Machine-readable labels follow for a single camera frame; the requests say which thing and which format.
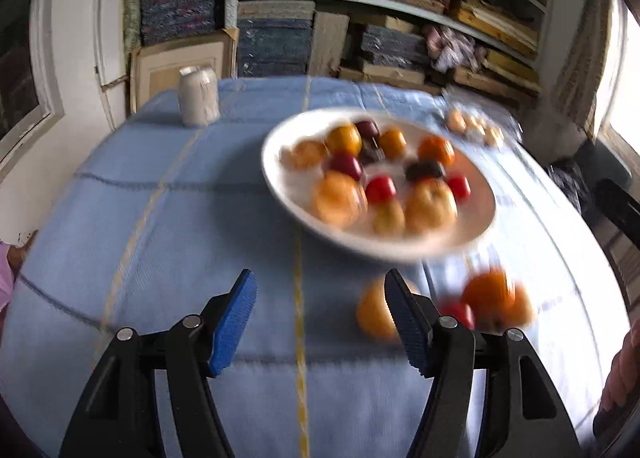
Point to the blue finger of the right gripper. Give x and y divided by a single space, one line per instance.
618 206

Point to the operator hand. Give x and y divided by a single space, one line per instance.
624 373

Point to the pink plastic bag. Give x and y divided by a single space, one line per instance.
449 49

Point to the white ceramic plate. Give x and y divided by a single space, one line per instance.
292 189

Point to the framed picture board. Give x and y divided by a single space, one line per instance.
156 68

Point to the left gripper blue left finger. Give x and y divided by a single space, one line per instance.
236 307

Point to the metal storage shelf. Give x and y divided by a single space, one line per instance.
390 2

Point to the orange mandarin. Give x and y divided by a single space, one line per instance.
489 295
437 149

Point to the yellow orange tomato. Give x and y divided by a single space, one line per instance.
344 138

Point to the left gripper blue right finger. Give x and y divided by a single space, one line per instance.
414 330

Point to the purple cloth on chair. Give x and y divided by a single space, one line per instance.
6 277

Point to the pale peach apricot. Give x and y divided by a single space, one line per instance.
373 315

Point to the blue checked tablecloth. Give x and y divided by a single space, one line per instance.
160 218

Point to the small yellow loquat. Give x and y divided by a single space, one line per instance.
393 143

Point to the dark red plum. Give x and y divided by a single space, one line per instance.
367 129
346 163

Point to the dark jacket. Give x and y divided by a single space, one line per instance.
566 174

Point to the white drink can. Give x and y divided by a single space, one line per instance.
198 96

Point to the yellow orange apricot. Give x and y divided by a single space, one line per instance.
338 200

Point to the speckled yellow apricot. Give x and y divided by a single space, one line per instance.
304 155

